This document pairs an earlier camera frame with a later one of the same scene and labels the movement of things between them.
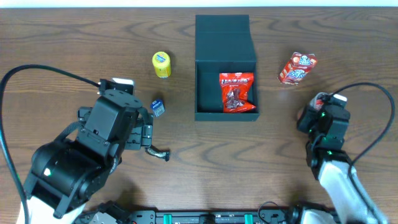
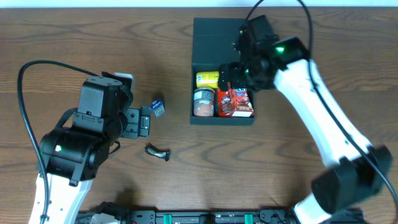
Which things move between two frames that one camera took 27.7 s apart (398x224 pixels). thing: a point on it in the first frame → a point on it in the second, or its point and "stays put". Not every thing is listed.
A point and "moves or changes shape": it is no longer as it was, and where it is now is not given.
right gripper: [303, 121] → [230, 76]
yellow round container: [161, 61] → [209, 78]
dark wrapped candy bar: [164, 154] stays put
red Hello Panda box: [295, 68] moves or changes shape
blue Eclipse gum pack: [158, 107] stays put
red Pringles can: [316, 101] moves or changes shape
